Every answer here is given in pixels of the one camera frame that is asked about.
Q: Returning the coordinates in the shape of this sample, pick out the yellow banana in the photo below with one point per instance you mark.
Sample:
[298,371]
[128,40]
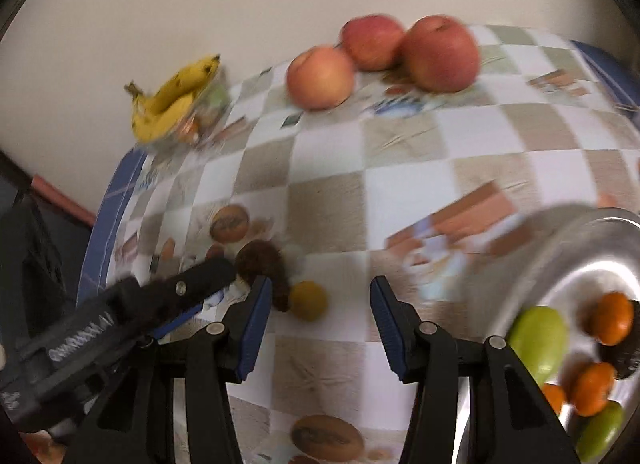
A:
[187,77]
[160,122]

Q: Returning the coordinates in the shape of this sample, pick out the large red apple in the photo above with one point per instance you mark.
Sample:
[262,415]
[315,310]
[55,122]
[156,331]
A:
[440,53]

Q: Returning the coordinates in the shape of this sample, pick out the pale red apple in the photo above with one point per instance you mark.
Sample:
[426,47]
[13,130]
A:
[321,77]

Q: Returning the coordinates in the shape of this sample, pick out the large brown date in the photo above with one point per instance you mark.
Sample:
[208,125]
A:
[265,266]

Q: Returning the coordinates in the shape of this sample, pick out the dark red apple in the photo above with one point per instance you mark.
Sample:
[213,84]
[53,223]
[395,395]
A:
[372,42]

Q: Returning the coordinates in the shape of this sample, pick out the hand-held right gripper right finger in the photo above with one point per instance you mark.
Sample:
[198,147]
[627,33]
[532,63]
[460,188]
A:
[395,331]

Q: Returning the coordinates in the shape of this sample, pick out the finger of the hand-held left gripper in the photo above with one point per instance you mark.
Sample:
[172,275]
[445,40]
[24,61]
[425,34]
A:
[200,280]
[180,320]

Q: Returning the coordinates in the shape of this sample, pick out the small yellow fruit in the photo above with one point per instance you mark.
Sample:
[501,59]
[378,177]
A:
[310,300]

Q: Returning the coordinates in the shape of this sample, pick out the green jujube fruit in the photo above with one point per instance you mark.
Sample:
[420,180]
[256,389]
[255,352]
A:
[600,431]
[540,344]

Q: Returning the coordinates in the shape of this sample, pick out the small orange fruit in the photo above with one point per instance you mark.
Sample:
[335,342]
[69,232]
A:
[191,129]

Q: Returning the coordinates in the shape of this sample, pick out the orange tangerine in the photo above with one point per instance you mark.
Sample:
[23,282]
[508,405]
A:
[592,389]
[612,318]
[554,398]

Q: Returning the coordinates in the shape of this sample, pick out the clear plastic container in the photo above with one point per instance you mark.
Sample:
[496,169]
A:
[216,94]

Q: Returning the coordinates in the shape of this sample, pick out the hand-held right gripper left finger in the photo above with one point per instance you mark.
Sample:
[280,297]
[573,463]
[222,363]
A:
[252,329]

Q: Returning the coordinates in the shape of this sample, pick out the metal bowl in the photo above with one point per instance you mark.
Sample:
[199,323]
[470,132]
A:
[575,264]

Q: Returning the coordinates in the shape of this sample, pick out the checkered printed tablecloth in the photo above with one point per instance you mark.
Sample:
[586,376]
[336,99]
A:
[400,169]

